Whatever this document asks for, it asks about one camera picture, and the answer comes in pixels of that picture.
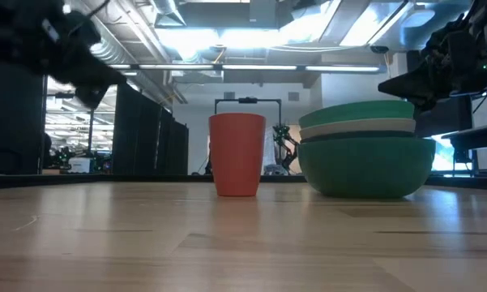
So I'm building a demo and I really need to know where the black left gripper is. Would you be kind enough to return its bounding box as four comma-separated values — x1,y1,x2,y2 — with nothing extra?
0,0,128,111

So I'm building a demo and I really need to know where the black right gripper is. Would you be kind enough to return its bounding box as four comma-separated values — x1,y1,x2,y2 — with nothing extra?
378,11,487,111

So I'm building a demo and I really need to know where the small green bowl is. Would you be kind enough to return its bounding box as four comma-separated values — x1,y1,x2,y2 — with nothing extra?
298,100,416,130

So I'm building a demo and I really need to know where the white bowl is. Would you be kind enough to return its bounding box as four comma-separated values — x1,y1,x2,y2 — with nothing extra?
299,118,417,141

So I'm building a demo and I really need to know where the dark monitor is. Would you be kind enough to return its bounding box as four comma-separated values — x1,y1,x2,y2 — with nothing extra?
413,94,474,140

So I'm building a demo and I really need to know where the black partition panel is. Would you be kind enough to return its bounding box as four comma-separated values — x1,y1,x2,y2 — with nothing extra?
112,82,190,176

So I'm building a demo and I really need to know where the white box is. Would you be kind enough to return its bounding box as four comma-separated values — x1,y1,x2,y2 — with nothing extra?
67,157,92,174

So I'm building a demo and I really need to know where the black desk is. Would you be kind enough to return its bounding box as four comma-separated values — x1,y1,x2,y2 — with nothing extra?
440,122,487,176

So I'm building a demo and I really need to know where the large green bowl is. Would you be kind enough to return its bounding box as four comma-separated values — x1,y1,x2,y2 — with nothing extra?
297,136,437,200

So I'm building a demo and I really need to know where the overhead light bar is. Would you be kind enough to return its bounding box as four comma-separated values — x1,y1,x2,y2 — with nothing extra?
108,62,382,75

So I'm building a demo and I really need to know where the orange plastic cup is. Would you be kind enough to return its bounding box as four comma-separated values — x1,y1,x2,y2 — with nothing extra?
208,112,267,198

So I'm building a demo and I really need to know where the black table edge rail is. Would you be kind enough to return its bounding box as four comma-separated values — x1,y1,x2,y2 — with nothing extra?
0,173,487,191

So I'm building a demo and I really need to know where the black camera stand frame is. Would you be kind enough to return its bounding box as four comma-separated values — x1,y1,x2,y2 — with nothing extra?
214,97,283,127

